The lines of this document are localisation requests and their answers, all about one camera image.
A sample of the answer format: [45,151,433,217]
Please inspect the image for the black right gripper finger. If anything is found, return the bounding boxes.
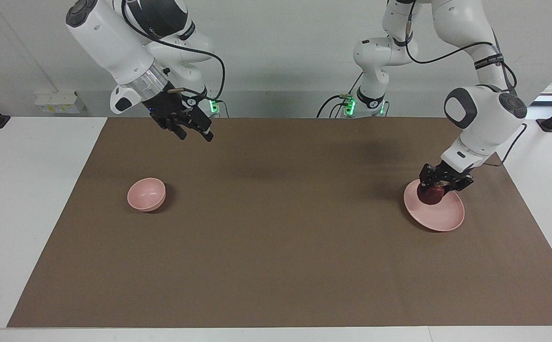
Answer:
[188,114,214,142]
[162,116,187,141]

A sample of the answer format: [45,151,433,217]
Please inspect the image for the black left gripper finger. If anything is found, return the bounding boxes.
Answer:
[419,163,437,188]
[447,173,474,192]

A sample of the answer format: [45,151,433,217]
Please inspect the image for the dark red apple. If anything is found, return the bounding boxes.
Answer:
[417,183,445,206]

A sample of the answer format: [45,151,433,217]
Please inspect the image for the pink plate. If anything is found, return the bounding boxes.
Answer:
[403,179,465,232]

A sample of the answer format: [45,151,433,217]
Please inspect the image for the pink bowl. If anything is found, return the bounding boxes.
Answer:
[127,178,166,212]

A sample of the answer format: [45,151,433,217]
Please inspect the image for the brown paper table mat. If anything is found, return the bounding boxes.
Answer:
[8,117,552,328]

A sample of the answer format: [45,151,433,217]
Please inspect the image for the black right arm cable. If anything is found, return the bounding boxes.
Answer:
[122,0,226,112]

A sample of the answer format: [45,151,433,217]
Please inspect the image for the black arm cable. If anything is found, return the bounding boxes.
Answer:
[122,0,226,112]
[405,14,527,166]

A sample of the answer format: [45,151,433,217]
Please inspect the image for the black velcro strap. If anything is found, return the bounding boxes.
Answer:
[475,55,504,70]
[177,21,197,41]

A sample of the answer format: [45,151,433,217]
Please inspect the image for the white wall socket box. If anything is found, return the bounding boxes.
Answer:
[35,91,86,114]

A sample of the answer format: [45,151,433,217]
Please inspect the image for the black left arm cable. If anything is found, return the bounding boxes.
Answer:
[405,14,527,166]

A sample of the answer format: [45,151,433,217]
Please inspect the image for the black base cable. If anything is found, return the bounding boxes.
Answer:
[316,71,364,118]

